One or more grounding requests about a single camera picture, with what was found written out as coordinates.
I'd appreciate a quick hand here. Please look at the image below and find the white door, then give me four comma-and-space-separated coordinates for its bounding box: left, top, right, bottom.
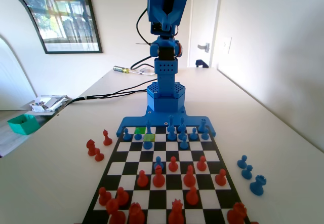
187, 0, 221, 68

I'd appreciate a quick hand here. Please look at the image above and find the blue table clamp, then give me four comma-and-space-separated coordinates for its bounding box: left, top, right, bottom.
195, 59, 210, 69

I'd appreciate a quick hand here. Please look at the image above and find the green plastic box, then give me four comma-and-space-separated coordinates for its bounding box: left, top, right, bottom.
7, 114, 41, 136

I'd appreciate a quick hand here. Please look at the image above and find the black white chess board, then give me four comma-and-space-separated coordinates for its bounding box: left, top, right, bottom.
80, 125, 253, 224

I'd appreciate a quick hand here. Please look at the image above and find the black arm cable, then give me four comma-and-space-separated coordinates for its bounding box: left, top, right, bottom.
136, 7, 153, 45

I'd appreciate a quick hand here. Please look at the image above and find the black framed poster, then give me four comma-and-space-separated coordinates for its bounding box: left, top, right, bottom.
24, 0, 103, 55

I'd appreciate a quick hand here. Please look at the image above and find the blue chess queen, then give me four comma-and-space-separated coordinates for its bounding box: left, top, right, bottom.
167, 115, 176, 133

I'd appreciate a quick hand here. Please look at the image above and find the red chess queen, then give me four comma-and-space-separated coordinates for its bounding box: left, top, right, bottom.
168, 198, 185, 224

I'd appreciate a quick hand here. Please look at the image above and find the black table cable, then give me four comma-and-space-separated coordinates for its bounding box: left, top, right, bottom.
66, 79, 159, 106
130, 55, 155, 70
86, 88, 149, 100

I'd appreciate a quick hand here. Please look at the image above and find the red chess pawn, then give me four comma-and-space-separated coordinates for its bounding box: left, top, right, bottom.
196, 155, 208, 172
215, 168, 227, 187
168, 156, 179, 172
137, 170, 149, 188
185, 185, 199, 206
115, 186, 130, 207
94, 148, 105, 162
98, 186, 112, 206

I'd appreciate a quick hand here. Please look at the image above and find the blue base plate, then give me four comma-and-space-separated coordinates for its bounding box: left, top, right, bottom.
116, 106, 218, 138

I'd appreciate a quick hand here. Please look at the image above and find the red chess bishop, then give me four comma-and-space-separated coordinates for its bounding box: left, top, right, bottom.
152, 165, 166, 188
102, 129, 113, 146

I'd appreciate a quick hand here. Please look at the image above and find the silver door handle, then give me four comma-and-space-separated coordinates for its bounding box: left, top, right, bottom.
197, 42, 211, 53

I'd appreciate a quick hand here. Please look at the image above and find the yellow handled screwdriver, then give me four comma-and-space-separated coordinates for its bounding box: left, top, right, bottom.
112, 65, 143, 76

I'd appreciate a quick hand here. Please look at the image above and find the white light switch plate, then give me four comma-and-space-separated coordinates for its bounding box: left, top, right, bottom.
222, 36, 232, 55

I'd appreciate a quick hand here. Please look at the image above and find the white arched panel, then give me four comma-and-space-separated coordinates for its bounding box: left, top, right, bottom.
0, 0, 49, 110

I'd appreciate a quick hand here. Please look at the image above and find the pile of papers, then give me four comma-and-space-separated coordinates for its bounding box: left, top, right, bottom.
29, 94, 73, 114

